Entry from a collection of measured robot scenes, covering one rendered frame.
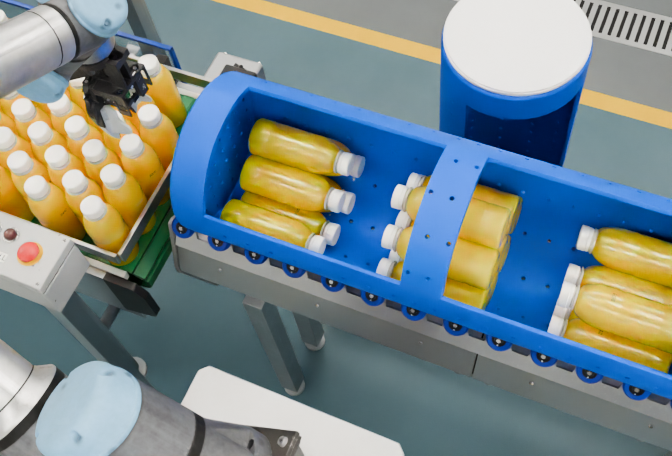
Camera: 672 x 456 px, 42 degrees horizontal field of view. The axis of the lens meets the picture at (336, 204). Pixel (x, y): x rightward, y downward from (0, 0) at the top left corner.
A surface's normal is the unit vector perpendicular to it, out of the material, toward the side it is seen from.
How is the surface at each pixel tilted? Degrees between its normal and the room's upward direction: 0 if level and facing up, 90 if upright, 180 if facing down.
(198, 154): 32
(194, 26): 0
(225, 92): 15
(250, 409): 0
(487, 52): 0
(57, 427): 39
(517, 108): 90
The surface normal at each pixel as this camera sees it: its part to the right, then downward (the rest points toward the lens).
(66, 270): 0.92, 0.30
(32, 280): -0.09, -0.49
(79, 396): -0.64, -0.58
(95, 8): 0.63, -0.28
